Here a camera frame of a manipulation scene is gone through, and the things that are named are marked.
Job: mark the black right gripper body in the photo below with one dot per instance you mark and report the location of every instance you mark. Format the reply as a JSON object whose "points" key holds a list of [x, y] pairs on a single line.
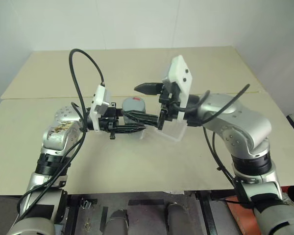
{"points": [[170, 102]]}

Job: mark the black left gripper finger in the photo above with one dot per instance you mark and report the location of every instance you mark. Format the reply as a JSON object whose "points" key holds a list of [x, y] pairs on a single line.
{"points": [[139, 117], [129, 129]]}

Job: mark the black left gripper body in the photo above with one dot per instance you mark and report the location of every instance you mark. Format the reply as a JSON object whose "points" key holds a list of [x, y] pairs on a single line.
{"points": [[110, 117]]}

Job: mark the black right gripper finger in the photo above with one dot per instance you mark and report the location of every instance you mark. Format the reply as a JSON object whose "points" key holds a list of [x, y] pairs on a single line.
{"points": [[149, 88], [161, 121]]}

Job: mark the clear plastic jar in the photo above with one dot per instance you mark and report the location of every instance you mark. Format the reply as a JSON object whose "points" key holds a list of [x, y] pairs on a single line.
{"points": [[131, 123]]}

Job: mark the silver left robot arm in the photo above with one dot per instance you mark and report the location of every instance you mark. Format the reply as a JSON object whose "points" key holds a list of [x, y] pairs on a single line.
{"points": [[54, 138]]}

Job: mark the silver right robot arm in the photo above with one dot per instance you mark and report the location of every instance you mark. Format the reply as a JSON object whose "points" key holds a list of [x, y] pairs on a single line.
{"points": [[247, 122]]}

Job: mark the clear plastic box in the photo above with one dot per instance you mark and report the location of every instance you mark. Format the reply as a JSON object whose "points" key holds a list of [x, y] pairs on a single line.
{"points": [[174, 132]]}

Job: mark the small metal clip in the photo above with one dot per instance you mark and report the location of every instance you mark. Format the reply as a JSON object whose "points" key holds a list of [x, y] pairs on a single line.
{"points": [[86, 203]]}

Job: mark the narrow black bar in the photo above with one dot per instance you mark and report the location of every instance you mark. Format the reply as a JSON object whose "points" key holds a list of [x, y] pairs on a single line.
{"points": [[104, 218]]}

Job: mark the grey rounded shape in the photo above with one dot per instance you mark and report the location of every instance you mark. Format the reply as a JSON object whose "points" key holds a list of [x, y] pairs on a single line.
{"points": [[117, 224]]}

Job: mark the red panel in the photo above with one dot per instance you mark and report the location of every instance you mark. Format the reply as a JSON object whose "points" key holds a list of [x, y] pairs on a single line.
{"points": [[237, 218]]}

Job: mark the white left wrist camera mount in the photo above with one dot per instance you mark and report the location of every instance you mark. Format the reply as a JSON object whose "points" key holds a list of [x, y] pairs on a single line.
{"points": [[100, 98]]}

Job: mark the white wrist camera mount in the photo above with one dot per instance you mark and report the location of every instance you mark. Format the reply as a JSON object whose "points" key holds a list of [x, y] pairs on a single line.
{"points": [[100, 98], [180, 71]]}

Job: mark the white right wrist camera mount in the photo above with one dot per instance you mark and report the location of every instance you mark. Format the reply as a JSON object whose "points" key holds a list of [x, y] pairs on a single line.
{"points": [[180, 71]]}

